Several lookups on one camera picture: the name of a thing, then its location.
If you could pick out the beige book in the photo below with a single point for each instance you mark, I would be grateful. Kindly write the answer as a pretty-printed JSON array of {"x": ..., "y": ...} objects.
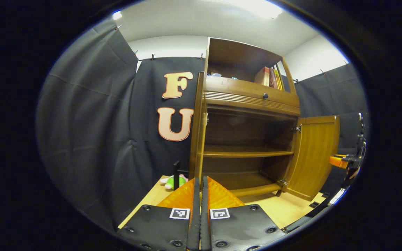
[{"x": 262, "y": 76}]

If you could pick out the wooden inner cabinet shelf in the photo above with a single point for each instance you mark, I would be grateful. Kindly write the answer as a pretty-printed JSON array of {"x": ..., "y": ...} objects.
[{"x": 246, "y": 151}]

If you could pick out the brown book with gold print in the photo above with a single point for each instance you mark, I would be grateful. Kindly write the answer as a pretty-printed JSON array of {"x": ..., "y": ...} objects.
[{"x": 273, "y": 78}]

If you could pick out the black backdrop cloth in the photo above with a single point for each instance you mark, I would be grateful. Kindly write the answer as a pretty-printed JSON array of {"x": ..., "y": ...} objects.
[{"x": 89, "y": 122}]

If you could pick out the wooden cabinet door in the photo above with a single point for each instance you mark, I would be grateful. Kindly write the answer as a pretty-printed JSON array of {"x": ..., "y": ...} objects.
[
  {"x": 197, "y": 139},
  {"x": 312, "y": 157}
]

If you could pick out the wooden double-door shoe cabinet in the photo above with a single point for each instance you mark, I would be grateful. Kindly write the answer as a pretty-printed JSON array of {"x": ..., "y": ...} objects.
[{"x": 243, "y": 55}]

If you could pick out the metal door hinge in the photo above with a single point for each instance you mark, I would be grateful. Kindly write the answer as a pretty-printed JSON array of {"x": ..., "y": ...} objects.
[
  {"x": 284, "y": 182},
  {"x": 297, "y": 129}
]

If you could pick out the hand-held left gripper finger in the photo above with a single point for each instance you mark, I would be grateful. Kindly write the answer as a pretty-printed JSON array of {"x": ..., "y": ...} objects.
[
  {"x": 195, "y": 223},
  {"x": 204, "y": 223}
]

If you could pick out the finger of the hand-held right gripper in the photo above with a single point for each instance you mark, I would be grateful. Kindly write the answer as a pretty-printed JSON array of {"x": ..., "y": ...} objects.
[{"x": 337, "y": 161}]

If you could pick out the green and pink plush toy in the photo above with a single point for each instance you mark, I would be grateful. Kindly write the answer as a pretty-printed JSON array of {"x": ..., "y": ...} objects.
[{"x": 183, "y": 181}]

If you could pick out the wooden cabinet drawer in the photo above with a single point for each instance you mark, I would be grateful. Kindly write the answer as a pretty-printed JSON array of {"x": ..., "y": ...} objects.
[{"x": 236, "y": 89}]

